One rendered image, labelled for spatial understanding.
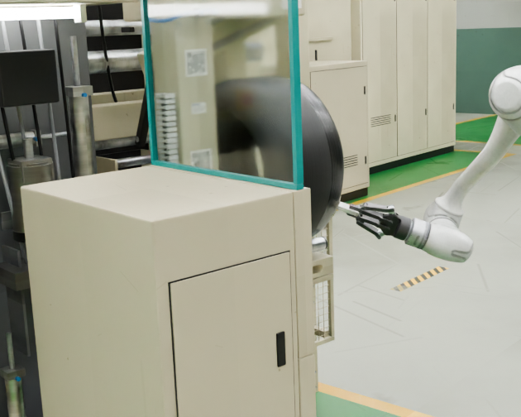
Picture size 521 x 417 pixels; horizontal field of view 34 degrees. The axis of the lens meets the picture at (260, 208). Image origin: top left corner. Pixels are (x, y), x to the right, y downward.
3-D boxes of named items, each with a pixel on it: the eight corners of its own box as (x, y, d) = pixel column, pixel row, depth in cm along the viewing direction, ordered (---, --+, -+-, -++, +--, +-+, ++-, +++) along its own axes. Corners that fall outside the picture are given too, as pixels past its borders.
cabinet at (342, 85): (312, 213, 740) (308, 66, 713) (263, 206, 776) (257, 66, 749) (370, 194, 805) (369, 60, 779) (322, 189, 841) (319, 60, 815)
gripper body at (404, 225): (413, 226, 267) (384, 216, 267) (402, 246, 272) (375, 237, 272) (413, 213, 274) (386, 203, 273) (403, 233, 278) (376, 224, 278)
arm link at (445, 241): (418, 257, 270) (417, 239, 282) (465, 274, 271) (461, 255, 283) (432, 228, 266) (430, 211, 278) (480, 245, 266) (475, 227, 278)
